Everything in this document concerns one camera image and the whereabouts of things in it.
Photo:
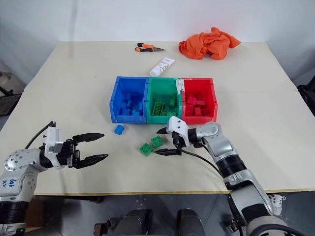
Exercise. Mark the small blue block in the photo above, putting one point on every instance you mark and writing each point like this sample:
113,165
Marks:
119,129

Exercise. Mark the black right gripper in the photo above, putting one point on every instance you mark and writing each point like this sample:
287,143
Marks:
176,141

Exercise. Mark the white pink shoe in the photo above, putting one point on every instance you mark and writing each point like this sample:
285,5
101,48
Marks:
278,204

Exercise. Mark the long green studded block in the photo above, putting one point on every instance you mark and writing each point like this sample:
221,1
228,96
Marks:
158,108

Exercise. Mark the white squeeze tube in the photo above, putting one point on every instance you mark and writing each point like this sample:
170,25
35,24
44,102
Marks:
161,67

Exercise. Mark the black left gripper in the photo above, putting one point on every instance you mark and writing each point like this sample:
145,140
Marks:
70,152

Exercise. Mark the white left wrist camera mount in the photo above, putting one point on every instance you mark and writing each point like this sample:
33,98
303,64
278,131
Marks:
53,140

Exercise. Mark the white paper label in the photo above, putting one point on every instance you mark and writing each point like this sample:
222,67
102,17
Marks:
179,86

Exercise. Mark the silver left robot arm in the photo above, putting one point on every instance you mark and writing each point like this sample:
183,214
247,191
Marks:
22,161

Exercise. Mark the green square block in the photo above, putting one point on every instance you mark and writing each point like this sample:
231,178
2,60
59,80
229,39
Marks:
145,149
156,142

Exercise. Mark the blue plastic bin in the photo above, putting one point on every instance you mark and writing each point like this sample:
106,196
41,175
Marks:
118,98

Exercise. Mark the black chair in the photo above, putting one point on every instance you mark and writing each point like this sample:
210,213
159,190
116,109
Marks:
307,94

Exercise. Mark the red plastic bin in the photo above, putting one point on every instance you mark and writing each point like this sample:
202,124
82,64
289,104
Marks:
197,86

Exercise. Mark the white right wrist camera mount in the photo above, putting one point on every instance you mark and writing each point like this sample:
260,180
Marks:
177,125

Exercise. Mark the dark rounded shape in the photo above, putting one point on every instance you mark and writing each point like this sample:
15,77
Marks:
190,222
135,222

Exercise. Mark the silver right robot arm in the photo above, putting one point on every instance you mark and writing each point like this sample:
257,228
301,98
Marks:
221,145

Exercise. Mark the red block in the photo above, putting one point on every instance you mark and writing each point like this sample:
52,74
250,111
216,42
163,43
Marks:
191,100
200,103
198,111

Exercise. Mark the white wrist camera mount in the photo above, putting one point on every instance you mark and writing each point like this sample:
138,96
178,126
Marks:
177,125
53,140

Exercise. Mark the crumpled orange cloth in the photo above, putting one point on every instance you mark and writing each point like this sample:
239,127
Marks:
206,44

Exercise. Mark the black equipment case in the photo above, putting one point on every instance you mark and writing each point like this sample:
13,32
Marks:
8,104

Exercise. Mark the green plastic bin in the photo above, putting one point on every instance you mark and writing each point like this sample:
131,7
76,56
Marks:
165,86

